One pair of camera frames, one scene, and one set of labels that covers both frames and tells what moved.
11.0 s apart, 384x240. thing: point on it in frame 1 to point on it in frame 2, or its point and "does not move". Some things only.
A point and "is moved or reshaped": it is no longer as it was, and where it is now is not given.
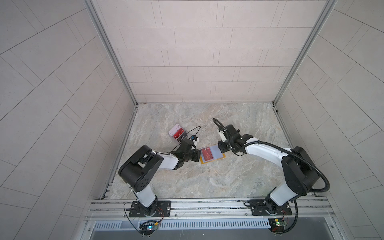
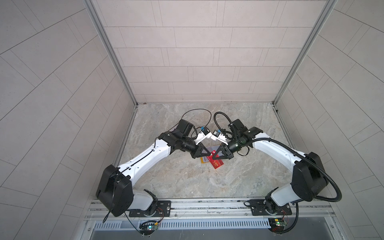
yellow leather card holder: [210, 153] does not move
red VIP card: [207, 154] is moved or reshaped
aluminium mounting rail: [301, 209] does not move
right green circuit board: [276, 224] does not move
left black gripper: [197, 154] to [198, 153]
